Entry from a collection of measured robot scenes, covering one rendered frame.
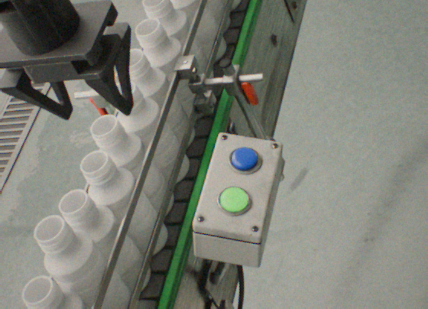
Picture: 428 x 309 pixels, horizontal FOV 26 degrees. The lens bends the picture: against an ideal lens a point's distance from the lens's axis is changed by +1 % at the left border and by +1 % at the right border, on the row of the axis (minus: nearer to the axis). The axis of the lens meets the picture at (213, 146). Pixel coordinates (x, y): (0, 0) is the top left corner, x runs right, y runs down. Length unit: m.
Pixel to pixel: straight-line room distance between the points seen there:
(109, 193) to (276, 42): 0.55
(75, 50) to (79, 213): 0.36
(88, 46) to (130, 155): 0.42
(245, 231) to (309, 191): 1.51
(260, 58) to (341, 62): 1.38
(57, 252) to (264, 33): 0.64
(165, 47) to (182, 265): 0.30
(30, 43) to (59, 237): 0.31
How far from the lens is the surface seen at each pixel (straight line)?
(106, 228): 1.08
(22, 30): 0.74
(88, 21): 0.76
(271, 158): 1.09
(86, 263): 1.03
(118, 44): 0.77
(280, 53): 1.58
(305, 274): 2.36
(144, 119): 1.18
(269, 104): 1.51
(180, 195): 1.24
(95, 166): 1.12
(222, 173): 1.07
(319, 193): 2.51
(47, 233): 1.04
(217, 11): 1.43
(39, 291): 1.04
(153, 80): 1.22
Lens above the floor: 1.86
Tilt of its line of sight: 42 degrees down
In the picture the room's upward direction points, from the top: 28 degrees counter-clockwise
